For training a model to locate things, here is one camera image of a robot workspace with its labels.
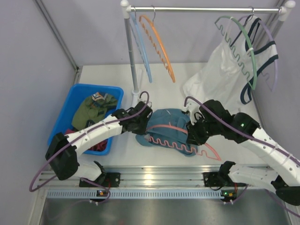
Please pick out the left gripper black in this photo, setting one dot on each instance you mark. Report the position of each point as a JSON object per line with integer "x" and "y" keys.
{"x": 142, "y": 124}

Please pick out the light blue hanger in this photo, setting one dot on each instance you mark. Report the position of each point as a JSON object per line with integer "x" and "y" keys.
{"x": 140, "y": 44}

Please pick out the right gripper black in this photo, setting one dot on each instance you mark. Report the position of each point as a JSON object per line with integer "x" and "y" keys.
{"x": 193, "y": 137}

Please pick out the purple hanger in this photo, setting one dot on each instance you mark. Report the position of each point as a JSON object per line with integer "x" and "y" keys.
{"x": 270, "y": 55}

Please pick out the aluminium mounting rail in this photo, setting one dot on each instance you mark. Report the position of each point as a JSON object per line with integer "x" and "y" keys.
{"x": 147, "y": 176}

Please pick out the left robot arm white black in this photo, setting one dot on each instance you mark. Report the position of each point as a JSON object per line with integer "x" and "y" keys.
{"x": 65, "y": 151}

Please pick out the olive green garment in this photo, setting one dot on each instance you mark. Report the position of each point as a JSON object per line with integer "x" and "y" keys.
{"x": 93, "y": 109}

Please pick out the green hanger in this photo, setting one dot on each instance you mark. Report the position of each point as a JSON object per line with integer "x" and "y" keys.
{"x": 232, "y": 47}

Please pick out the teal tank top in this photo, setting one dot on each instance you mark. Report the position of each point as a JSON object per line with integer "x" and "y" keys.
{"x": 166, "y": 126}

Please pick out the slotted cable duct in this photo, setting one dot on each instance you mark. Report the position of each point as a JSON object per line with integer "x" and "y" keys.
{"x": 135, "y": 194}

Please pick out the dark red garment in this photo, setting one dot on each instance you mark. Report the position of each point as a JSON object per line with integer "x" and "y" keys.
{"x": 101, "y": 146}

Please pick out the clothes rack metal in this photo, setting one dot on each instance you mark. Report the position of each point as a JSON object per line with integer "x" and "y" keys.
{"x": 283, "y": 11}

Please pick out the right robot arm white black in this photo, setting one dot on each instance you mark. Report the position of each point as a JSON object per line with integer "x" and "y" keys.
{"x": 247, "y": 132}

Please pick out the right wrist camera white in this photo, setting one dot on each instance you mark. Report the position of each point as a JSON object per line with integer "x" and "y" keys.
{"x": 192, "y": 109}

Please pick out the blue plastic bin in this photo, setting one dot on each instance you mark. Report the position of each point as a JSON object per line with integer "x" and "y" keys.
{"x": 76, "y": 95}

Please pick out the white navy-trimmed tank top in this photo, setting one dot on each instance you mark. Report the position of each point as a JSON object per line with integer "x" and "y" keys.
{"x": 221, "y": 78}

